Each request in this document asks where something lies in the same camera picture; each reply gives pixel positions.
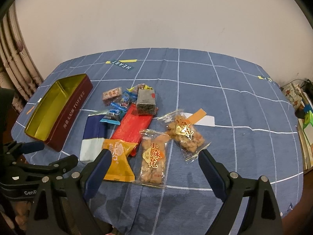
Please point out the yellow brown candy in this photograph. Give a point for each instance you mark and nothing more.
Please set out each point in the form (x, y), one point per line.
(141, 86)

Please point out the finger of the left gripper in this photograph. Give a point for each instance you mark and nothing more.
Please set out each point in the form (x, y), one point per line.
(28, 147)
(61, 166)

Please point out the fried twist bag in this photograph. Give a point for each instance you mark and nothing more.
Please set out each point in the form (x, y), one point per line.
(153, 156)
(189, 139)

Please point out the cluttered shelf items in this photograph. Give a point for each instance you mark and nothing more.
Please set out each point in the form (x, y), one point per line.
(298, 98)

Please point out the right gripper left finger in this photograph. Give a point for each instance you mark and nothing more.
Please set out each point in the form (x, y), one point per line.
(94, 173)

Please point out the beige patterned curtain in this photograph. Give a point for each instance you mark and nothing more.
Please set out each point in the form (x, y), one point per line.
(18, 71)

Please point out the orange tape strip right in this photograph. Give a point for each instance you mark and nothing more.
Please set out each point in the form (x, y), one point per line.
(197, 116)

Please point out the brown red brick candy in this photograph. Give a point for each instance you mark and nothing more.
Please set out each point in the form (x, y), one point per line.
(111, 94)

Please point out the maroon gold toffee tin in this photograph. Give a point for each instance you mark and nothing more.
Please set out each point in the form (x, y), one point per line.
(55, 114)

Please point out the blue checked tablecloth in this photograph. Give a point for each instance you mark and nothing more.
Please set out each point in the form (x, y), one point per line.
(157, 110)

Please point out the navy white snack packet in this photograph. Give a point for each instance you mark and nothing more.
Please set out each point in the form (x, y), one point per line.
(94, 134)

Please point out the dark seaweed snack block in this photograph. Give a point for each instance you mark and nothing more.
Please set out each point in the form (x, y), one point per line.
(146, 102)

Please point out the blue plum candy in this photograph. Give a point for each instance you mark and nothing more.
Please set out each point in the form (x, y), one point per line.
(112, 116)

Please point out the red snack packet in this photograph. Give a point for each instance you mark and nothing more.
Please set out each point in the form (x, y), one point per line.
(130, 127)

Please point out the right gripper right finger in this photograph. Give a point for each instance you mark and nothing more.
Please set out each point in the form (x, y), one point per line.
(215, 173)

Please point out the orange snack packet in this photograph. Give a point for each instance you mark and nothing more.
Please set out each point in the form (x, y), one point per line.
(119, 169)

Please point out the white paper patch right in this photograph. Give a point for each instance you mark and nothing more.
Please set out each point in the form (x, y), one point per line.
(206, 121)

